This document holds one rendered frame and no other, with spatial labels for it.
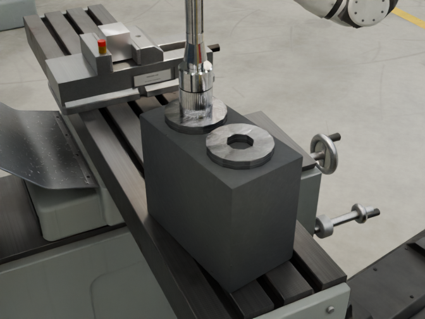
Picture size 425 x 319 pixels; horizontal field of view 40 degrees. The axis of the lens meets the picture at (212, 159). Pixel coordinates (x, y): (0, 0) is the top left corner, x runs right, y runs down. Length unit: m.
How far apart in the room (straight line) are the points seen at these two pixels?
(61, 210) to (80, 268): 0.16
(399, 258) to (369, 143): 1.51
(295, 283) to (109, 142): 0.48
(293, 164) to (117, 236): 0.59
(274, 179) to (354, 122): 2.29
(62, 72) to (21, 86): 2.17
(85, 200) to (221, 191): 0.51
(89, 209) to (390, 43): 3.00
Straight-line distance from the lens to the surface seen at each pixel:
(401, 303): 1.32
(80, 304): 1.36
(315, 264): 0.88
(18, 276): 1.26
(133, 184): 1.02
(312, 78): 3.39
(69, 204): 1.18
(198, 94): 0.79
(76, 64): 1.29
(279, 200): 0.78
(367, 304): 1.30
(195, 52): 0.77
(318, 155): 1.62
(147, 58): 1.25
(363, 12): 1.17
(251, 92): 3.21
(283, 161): 0.75
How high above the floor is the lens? 1.55
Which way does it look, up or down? 35 degrees down
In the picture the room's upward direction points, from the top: straight up
